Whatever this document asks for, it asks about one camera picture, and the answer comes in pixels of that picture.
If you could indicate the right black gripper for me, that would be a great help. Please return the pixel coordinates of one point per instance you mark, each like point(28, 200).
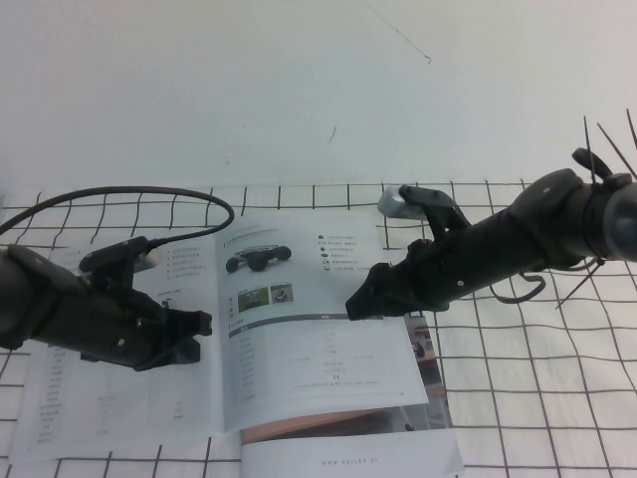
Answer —
point(438, 279)

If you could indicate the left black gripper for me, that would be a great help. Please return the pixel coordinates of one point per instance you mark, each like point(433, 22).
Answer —
point(104, 326)

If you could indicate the white product catalogue book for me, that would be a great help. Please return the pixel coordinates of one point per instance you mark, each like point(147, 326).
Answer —
point(318, 378)

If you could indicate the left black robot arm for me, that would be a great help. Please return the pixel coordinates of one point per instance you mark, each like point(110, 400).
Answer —
point(25, 304)

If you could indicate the white black-grid tablecloth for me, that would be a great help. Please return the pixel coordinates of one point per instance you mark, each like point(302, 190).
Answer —
point(547, 398)

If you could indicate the black zip tie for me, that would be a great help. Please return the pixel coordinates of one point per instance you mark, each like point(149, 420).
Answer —
point(579, 284)
point(590, 149)
point(617, 149)

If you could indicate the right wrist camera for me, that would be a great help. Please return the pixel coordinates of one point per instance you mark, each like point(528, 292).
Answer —
point(398, 204)

